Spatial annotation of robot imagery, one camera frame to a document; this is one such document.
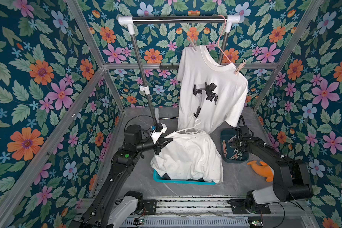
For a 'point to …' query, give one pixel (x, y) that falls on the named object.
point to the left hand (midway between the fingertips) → (171, 138)
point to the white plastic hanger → (197, 122)
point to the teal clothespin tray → (230, 154)
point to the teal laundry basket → (165, 179)
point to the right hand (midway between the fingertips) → (240, 143)
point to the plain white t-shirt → (192, 154)
